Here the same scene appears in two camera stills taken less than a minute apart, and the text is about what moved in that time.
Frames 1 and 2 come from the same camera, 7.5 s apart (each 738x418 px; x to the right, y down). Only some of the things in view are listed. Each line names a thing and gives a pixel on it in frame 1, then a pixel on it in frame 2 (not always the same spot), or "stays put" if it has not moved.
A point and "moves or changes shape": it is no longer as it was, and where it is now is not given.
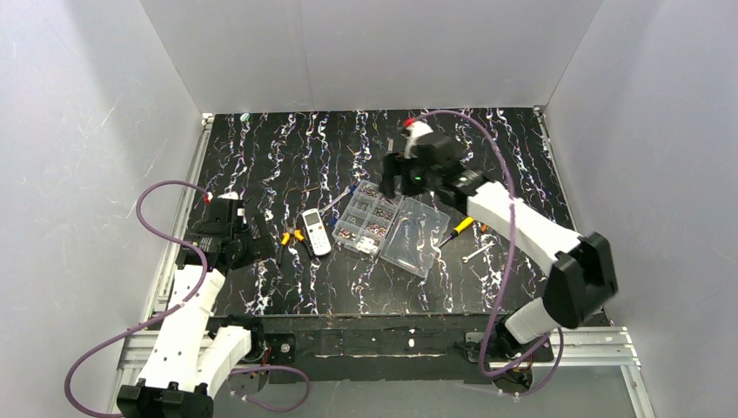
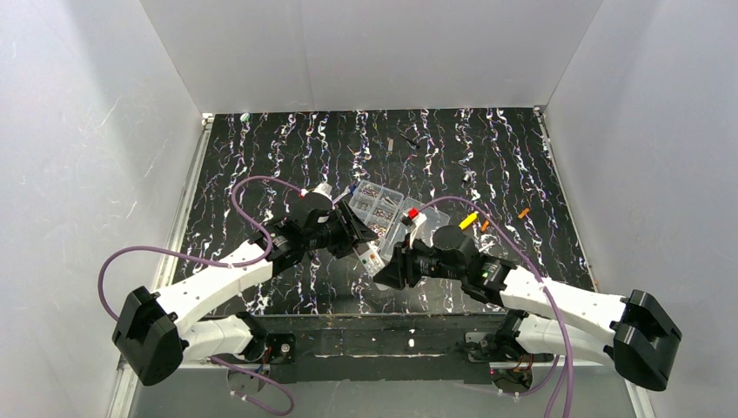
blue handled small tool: x=350 y=190 stays put
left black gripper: x=253 y=242 to x=345 y=229
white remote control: x=316 y=231 moves or changes shape
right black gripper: x=398 y=167 to x=409 y=267
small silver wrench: x=466 y=258 stays put
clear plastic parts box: x=403 y=232 stays put
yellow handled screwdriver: x=463 y=225 stays put
